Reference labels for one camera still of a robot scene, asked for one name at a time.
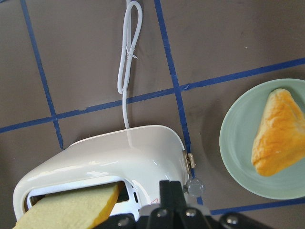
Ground triangular golden bread bun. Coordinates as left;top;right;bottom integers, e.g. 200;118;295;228
251;88;305;177

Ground white two-slot toaster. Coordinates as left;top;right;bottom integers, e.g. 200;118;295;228
13;125;205;222

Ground white toaster power cable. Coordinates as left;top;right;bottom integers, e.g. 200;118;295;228
117;0;143;131

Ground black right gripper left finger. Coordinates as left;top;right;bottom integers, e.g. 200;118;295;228
152;180;171;215

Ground sliced bread in toaster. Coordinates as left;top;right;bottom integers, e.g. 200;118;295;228
15;183;122;229

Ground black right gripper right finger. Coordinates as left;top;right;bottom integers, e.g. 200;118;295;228
170;181;187;215

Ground light green round plate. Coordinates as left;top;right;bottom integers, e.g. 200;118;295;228
219;79;305;199

